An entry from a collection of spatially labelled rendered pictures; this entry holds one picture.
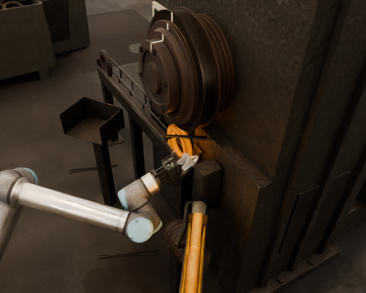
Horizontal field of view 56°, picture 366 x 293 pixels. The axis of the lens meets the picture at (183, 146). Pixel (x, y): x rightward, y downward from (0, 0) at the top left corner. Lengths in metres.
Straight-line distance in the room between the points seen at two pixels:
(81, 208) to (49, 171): 1.37
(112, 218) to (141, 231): 0.12
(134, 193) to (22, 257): 1.01
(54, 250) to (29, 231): 0.23
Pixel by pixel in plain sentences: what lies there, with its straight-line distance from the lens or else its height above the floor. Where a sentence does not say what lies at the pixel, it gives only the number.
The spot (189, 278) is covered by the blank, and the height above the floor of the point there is 0.78.
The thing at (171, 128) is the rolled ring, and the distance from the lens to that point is 1.56.
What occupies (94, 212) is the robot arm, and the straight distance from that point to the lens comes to 1.33.
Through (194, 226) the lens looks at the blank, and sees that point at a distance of 1.21.
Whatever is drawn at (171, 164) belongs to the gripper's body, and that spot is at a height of 0.77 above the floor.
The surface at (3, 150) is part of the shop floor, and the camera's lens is 3.01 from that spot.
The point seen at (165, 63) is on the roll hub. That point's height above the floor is 1.22.
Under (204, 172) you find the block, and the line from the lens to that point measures 1.37.
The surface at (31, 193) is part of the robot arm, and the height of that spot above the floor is 0.79.
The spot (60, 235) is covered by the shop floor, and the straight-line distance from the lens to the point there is 2.26.
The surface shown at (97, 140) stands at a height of 0.61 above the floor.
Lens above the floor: 1.75
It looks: 40 degrees down
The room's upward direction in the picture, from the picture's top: 1 degrees clockwise
